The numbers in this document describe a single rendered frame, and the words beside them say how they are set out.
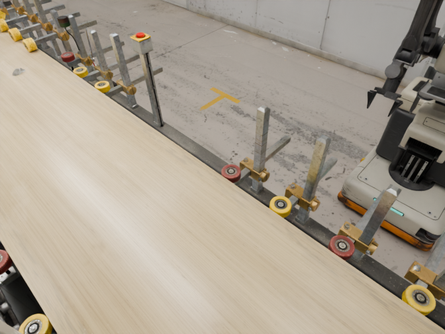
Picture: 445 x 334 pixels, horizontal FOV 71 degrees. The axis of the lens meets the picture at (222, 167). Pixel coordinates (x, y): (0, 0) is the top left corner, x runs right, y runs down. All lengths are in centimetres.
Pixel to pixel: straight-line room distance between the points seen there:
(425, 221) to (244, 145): 144
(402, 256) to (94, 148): 192
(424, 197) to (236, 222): 147
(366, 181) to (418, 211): 33
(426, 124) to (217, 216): 121
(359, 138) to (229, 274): 221
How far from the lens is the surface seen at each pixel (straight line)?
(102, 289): 109
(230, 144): 275
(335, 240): 114
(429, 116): 186
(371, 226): 118
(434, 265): 131
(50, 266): 120
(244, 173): 137
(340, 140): 295
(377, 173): 232
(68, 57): 236
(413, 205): 224
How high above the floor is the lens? 184
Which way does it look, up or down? 46 degrees down
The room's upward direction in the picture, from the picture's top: 2 degrees counter-clockwise
